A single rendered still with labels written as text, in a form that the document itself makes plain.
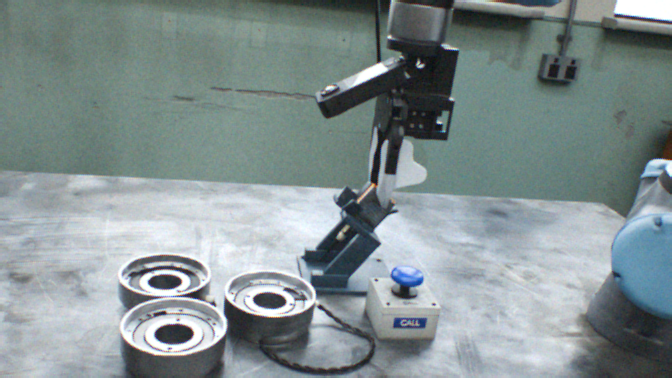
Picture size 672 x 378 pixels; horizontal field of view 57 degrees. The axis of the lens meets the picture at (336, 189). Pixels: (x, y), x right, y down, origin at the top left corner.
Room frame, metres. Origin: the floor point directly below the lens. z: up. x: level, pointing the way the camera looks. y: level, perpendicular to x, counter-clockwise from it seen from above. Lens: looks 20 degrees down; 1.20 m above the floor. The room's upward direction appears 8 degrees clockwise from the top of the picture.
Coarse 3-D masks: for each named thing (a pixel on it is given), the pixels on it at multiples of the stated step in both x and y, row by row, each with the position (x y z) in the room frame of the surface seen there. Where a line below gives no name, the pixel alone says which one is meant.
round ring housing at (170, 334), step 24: (144, 312) 0.57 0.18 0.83; (168, 312) 0.58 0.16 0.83; (192, 312) 0.58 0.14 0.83; (216, 312) 0.57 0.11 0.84; (120, 336) 0.51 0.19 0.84; (168, 336) 0.56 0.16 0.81; (192, 336) 0.55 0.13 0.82; (216, 336) 0.55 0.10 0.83; (144, 360) 0.49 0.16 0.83; (168, 360) 0.49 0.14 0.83; (192, 360) 0.50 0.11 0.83; (216, 360) 0.52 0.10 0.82
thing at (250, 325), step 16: (256, 272) 0.67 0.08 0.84; (272, 272) 0.68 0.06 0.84; (240, 288) 0.65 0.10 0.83; (272, 288) 0.66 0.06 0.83; (304, 288) 0.66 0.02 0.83; (224, 304) 0.61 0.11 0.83; (256, 304) 0.64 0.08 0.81; (272, 304) 0.65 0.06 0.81; (288, 304) 0.63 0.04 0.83; (304, 304) 0.64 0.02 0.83; (240, 320) 0.59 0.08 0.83; (256, 320) 0.58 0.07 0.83; (272, 320) 0.58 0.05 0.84; (288, 320) 0.59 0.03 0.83; (304, 320) 0.60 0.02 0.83; (240, 336) 0.59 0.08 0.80; (256, 336) 0.59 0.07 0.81; (272, 336) 0.58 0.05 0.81; (288, 336) 0.60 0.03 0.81
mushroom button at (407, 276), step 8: (392, 272) 0.66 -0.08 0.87; (400, 272) 0.66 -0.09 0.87; (408, 272) 0.66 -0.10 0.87; (416, 272) 0.66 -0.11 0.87; (392, 280) 0.65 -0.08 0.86; (400, 280) 0.65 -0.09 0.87; (408, 280) 0.65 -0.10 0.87; (416, 280) 0.65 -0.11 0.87; (400, 288) 0.66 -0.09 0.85; (408, 288) 0.66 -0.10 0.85
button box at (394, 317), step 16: (368, 288) 0.69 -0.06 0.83; (384, 288) 0.67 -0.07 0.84; (416, 288) 0.68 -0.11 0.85; (368, 304) 0.68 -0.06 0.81; (384, 304) 0.63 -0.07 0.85; (400, 304) 0.63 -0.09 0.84; (416, 304) 0.64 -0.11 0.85; (432, 304) 0.64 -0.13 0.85; (384, 320) 0.62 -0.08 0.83; (400, 320) 0.63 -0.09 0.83; (416, 320) 0.63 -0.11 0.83; (432, 320) 0.64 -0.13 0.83; (384, 336) 0.62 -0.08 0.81; (400, 336) 0.63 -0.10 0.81; (416, 336) 0.63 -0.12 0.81; (432, 336) 0.64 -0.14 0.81
